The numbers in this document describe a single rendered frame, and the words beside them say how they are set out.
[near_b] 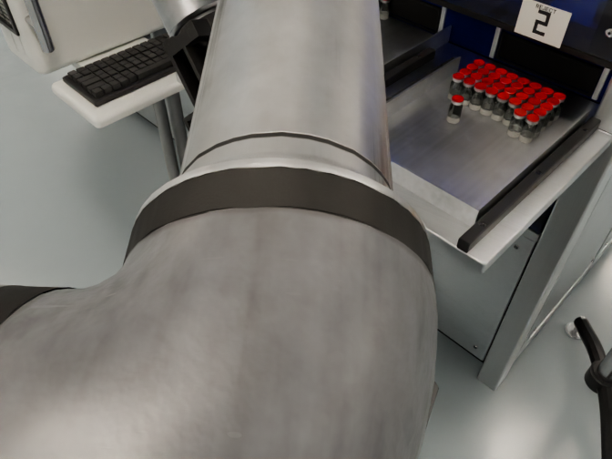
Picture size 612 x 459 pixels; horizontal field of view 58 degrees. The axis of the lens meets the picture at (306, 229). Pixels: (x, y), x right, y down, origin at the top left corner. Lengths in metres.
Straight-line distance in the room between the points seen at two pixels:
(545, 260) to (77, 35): 1.13
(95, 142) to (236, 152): 2.39
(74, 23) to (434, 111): 0.80
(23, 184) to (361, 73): 2.28
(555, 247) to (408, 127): 0.45
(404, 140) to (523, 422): 0.98
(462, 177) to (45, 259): 1.56
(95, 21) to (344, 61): 1.21
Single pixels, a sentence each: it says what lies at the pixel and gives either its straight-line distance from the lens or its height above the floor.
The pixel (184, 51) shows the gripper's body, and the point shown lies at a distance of 0.47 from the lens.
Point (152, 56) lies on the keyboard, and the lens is 1.33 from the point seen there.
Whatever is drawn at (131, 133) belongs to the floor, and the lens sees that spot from 2.56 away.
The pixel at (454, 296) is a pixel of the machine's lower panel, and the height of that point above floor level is 0.27.
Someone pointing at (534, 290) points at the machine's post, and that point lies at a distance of 1.36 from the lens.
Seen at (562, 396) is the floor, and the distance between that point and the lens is 1.78.
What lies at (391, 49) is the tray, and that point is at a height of 0.88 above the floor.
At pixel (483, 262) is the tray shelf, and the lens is 0.78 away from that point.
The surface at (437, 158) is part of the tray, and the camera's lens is 0.92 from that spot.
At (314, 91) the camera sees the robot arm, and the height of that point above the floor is 1.35.
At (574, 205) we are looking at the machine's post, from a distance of 1.18.
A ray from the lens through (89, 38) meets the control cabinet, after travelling 1.40.
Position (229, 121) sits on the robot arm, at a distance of 0.18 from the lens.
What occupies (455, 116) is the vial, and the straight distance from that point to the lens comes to 1.00.
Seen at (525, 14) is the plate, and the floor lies 1.02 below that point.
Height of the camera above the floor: 1.45
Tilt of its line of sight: 46 degrees down
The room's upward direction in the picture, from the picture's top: straight up
